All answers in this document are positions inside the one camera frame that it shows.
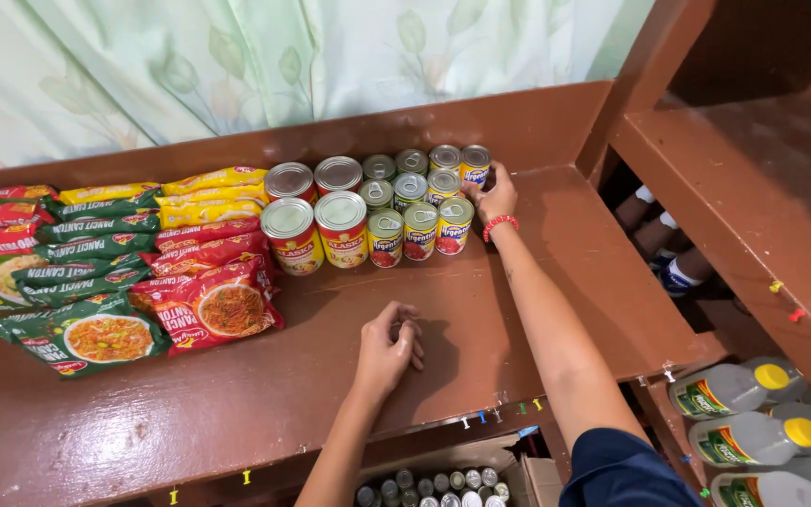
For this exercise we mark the person's left hand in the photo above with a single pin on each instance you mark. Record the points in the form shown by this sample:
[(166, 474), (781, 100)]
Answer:
[(381, 352)]

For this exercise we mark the person's right hand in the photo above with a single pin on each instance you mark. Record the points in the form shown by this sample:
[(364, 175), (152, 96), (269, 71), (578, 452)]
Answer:
[(497, 201)]

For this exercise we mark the single yellow-label tin can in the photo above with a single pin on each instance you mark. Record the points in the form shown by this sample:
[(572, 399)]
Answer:
[(475, 163)]

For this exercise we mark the cluster of small yellow-label tins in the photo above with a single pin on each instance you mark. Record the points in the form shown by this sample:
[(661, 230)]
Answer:
[(412, 211)]

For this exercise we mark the brown wooden shelf unit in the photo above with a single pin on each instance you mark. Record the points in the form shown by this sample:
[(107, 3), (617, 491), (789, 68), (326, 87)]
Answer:
[(518, 296)]

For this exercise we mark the large red-label milk can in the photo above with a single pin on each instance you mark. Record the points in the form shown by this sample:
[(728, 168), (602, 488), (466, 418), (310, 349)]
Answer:
[(291, 182), (342, 231), (338, 174), (294, 238)]

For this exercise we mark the brown bottle with white cap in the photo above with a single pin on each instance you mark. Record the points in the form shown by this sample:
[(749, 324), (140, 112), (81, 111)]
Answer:
[(655, 232), (683, 271), (636, 208)]

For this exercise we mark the batch of tins in carton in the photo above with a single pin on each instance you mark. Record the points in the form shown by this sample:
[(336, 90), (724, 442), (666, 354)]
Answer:
[(433, 488)]

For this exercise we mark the red noodle packet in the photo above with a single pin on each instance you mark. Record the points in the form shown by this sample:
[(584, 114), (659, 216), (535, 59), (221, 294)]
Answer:
[(208, 232), (212, 255), (219, 310)]

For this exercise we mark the cardboard carton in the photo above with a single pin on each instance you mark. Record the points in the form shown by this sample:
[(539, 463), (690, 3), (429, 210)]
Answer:
[(529, 475)]

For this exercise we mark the yellow noodle packet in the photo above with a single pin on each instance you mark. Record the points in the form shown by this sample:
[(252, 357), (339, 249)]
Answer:
[(208, 212), (214, 196), (215, 179), (106, 191)]

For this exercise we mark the pale green floral curtain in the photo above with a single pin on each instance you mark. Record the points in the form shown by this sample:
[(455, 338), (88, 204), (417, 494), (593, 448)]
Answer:
[(272, 63)]

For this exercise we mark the dark blue sleeve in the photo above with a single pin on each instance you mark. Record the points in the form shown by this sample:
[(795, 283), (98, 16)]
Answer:
[(624, 472)]

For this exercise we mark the yellow push pin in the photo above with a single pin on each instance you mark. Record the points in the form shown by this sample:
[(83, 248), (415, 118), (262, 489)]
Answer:
[(776, 286)]

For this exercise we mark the clear bottle with yellow cap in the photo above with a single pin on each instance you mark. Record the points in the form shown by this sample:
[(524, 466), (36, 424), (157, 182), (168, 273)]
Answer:
[(726, 389), (750, 436), (771, 489)]

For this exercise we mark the stack of green noodle packets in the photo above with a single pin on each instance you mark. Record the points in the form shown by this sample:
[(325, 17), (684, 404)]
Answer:
[(92, 271)]

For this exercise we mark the red push pin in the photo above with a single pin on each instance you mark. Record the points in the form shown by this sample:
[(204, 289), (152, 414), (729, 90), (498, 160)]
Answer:
[(797, 315)]

